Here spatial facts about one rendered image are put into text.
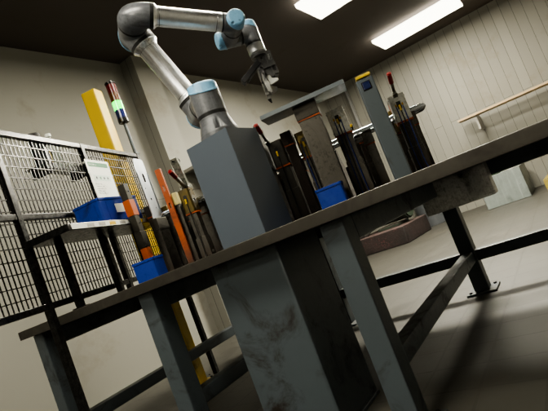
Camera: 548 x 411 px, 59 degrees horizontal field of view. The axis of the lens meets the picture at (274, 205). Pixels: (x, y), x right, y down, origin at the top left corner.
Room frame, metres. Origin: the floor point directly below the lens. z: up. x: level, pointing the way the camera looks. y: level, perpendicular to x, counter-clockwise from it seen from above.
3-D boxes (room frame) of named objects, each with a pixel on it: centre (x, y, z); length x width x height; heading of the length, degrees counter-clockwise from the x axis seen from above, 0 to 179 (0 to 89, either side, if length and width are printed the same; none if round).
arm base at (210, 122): (1.81, 0.09, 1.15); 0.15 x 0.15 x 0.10
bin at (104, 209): (2.43, 0.79, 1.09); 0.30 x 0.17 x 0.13; 160
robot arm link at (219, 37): (1.99, -0.08, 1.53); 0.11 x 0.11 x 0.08; 18
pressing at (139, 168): (2.55, 0.59, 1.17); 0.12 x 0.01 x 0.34; 167
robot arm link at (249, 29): (2.04, -0.17, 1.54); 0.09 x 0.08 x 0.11; 108
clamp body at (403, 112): (2.07, -0.66, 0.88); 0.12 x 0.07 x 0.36; 167
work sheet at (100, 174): (2.69, 0.85, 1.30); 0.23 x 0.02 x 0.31; 167
